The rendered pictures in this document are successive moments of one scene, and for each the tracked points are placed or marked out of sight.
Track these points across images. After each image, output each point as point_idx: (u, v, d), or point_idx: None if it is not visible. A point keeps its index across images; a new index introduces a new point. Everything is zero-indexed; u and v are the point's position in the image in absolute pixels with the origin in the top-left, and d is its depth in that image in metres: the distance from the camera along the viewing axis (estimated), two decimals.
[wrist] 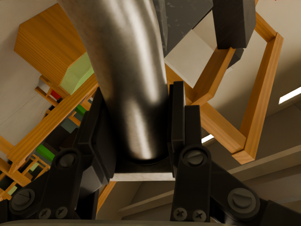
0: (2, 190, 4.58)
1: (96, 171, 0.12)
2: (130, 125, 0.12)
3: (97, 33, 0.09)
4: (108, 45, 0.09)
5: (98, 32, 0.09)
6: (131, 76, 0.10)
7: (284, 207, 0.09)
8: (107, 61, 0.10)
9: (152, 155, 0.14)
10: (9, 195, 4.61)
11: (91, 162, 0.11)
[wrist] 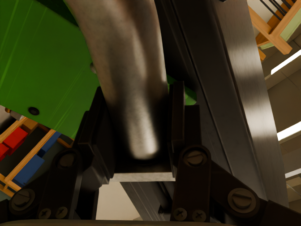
0: None
1: (96, 171, 0.12)
2: (130, 123, 0.12)
3: (99, 26, 0.09)
4: (108, 39, 0.09)
5: (99, 25, 0.09)
6: (132, 71, 0.10)
7: (284, 207, 0.09)
8: (108, 54, 0.10)
9: (152, 155, 0.13)
10: None
11: (91, 162, 0.11)
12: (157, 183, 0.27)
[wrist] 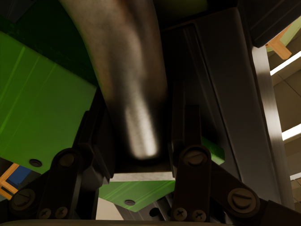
0: None
1: (96, 171, 0.12)
2: (131, 124, 0.12)
3: (98, 30, 0.09)
4: (108, 42, 0.09)
5: (98, 29, 0.09)
6: (131, 74, 0.10)
7: (284, 207, 0.09)
8: (107, 58, 0.10)
9: (152, 155, 0.14)
10: None
11: (91, 162, 0.11)
12: None
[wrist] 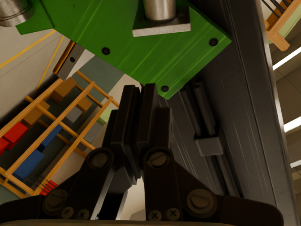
0: None
1: (127, 171, 0.12)
2: None
3: None
4: None
5: None
6: None
7: (238, 198, 0.10)
8: None
9: (164, 16, 0.25)
10: None
11: (123, 162, 0.11)
12: (195, 113, 0.35)
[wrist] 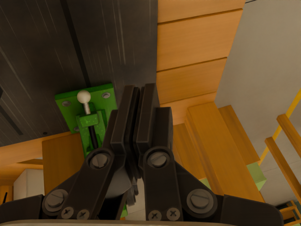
0: None
1: (127, 171, 0.12)
2: None
3: None
4: None
5: None
6: None
7: (238, 198, 0.10)
8: None
9: None
10: None
11: (123, 162, 0.11)
12: None
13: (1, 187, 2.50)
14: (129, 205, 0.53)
